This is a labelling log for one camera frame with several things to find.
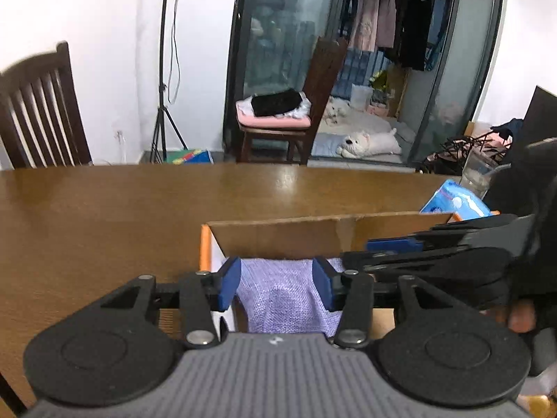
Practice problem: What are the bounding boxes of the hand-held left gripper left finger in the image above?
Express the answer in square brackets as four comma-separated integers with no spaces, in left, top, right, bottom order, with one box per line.
[87,256,242,350]

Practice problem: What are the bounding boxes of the black folded garment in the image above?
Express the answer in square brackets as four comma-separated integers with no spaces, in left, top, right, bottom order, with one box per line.
[252,88,305,117]

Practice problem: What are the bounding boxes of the potted plant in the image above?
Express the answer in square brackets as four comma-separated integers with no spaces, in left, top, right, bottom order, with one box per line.
[369,70,392,114]

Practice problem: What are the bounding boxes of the black studio light stand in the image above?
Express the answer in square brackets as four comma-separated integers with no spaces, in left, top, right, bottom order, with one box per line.
[150,0,189,163]

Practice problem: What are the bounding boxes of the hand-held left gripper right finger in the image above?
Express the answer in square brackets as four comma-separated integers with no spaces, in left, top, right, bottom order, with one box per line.
[312,256,473,350]

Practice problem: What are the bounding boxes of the wooden chair with cushion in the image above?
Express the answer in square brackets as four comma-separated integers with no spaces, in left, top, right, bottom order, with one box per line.
[237,37,349,165]

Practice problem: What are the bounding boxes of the sliding glass door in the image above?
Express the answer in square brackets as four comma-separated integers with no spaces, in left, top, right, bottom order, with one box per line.
[223,0,505,166]

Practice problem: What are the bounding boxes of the person's right hand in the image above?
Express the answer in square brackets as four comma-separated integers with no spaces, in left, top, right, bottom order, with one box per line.
[507,302,537,335]

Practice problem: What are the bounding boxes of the black paper bag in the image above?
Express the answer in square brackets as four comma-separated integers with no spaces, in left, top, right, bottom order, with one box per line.
[523,86,557,146]

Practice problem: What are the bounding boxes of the clear glass cup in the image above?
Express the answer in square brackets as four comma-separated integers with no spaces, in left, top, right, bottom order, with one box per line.
[461,150,501,201]

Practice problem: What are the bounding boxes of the dark wooden chair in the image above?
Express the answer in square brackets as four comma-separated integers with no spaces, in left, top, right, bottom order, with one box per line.
[0,41,93,170]

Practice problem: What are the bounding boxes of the white cloth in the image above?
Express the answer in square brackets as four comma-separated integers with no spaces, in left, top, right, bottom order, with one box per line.
[236,93,312,120]

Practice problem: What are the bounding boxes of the black folding rack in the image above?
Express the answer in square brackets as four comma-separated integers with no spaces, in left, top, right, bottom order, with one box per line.
[415,133,512,175]

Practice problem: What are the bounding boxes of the purple knitted cloth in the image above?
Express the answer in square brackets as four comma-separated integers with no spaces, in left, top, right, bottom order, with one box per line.
[235,258,349,336]

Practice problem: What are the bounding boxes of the red cardboard box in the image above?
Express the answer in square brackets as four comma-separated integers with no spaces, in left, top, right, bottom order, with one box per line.
[200,211,462,345]

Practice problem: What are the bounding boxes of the hanging black garment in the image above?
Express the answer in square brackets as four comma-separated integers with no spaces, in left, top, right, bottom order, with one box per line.
[394,0,436,70]

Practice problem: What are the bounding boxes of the dark blue cloth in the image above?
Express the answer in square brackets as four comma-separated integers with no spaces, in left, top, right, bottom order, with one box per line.
[492,117,527,140]

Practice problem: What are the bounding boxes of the white dog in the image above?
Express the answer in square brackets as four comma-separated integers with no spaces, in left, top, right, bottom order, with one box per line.
[337,128,403,158]
[324,98,351,123]

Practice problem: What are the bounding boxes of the blue tissue packet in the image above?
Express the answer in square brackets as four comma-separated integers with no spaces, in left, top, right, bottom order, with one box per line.
[420,178,494,220]

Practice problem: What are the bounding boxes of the colourful floor box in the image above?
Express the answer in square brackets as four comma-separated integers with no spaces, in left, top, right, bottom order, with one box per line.
[172,149,214,165]

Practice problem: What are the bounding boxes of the pink seat cushion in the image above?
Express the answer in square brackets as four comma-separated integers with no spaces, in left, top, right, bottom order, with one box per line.
[236,111,312,130]

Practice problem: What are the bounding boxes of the white bucket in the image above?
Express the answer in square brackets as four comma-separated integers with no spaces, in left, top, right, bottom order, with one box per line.
[352,85,373,110]

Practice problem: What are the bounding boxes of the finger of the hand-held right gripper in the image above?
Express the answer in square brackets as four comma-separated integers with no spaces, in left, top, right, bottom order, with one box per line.
[366,214,520,253]
[342,246,514,301]

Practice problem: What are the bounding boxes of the hanging pink dress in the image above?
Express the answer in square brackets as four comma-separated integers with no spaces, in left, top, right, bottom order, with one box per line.
[348,0,397,52]

